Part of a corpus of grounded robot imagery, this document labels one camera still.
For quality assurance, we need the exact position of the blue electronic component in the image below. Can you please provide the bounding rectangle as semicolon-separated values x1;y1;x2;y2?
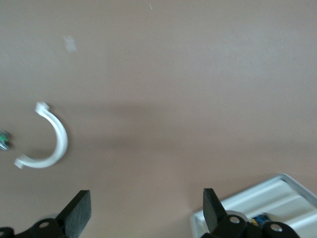
250;212;273;225

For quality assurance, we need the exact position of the white drawer cabinet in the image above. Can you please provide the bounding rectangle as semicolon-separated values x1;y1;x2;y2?
190;173;317;238

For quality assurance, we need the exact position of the white plastic half ring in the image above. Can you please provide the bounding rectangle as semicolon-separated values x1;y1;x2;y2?
13;101;69;170

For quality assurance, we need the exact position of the chrome metal fitting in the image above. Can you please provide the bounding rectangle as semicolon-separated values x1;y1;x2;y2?
0;130;12;151

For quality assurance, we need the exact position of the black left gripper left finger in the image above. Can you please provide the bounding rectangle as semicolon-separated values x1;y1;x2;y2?
14;189;92;238

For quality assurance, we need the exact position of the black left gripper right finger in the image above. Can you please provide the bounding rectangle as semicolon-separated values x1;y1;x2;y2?
203;188;249;238

